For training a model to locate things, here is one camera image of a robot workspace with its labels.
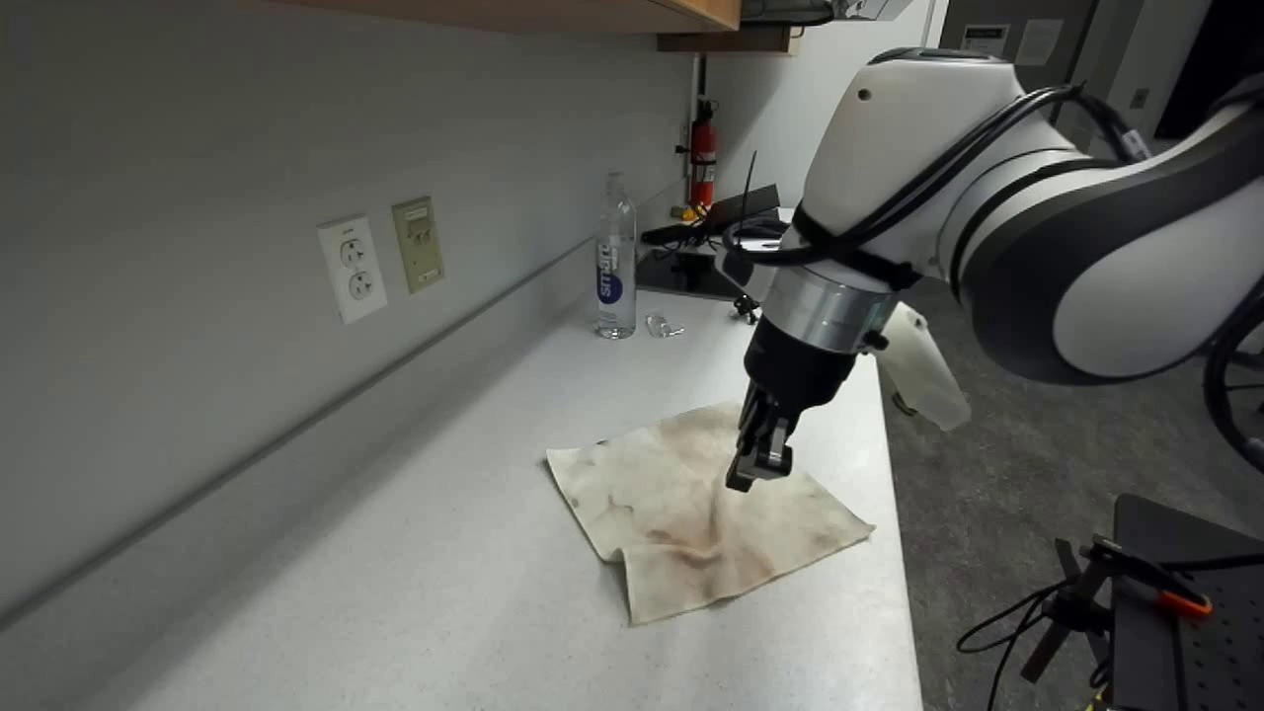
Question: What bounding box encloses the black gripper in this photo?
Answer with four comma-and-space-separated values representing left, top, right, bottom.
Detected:
722, 312, 860, 499

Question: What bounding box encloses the stained beige cloth towel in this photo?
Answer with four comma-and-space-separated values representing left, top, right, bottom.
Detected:
541, 400, 878, 628

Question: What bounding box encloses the black glass cooktop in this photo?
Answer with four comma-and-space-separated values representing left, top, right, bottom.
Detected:
636, 246, 766, 304

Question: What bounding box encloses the clear plastic water bottle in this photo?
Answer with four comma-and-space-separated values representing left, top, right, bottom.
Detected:
587, 170, 644, 343

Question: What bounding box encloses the black dustpan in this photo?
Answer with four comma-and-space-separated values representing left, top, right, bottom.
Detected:
641, 183, 795, 250

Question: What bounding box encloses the red fire extinguisher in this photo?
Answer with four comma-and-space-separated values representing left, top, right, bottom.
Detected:
681, 96, 722, 220

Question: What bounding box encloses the grey door sign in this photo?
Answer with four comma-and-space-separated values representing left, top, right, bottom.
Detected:
955, 21, 1014, 60

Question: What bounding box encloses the black perforated table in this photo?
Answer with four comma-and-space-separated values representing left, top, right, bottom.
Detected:
1107, 491, 1264, 711

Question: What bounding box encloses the white paper door sign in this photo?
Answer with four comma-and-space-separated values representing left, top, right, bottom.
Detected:
1010, 14, 1067, 71

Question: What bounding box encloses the grey door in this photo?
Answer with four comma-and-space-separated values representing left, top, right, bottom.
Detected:
936, 0, 1097, 84

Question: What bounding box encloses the small black tripod camera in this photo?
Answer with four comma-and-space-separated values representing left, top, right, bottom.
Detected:
715, 242, 776, 329

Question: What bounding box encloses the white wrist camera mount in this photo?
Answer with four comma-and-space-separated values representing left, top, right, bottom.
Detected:
878, 299, 974, 434

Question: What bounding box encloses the black stand with cables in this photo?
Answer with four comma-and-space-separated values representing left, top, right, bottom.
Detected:
951, 532, 1121, 711

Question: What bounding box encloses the beige wall switch plate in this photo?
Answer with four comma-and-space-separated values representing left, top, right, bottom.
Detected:
386, 193, 446, 296

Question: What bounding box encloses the orange-handled clamp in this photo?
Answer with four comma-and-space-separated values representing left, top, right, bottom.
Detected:
1085, 532, 1221, 625

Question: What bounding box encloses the white electrical wall outlet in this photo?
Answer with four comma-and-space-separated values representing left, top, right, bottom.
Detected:
311, 213, 391, 329

